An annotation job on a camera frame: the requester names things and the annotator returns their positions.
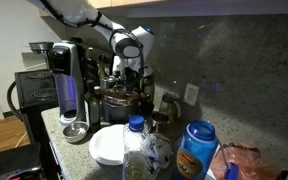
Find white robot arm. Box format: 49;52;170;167
27;0;155;87

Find pink plastic bag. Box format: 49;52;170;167
210;143;281;180

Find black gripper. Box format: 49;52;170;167
112;56;143;87

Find green glass bottle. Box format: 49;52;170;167
142;73;155;102

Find white dish towel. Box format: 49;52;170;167
144;133;173;174

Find small steel cup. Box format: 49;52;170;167
151;111;169;132

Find white wall outlet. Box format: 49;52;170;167
183;83;199;106

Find black stove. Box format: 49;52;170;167
7;70;58;180

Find small steel bowl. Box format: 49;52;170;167
63;121;89;143

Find perforated steel utensil holder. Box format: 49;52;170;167
100;79;111;90

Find glass pot lid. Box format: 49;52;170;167
101;85;139;105

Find blue nalgene bottle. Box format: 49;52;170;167
171;120;218;180

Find black silver soda maker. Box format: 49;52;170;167
48;42;86;126

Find dark olive oil bottle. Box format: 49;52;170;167
85;79;101;134

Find white plate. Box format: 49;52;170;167
89;124;124;166

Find clear plastic water bottle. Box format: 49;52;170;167
122;115;148;180

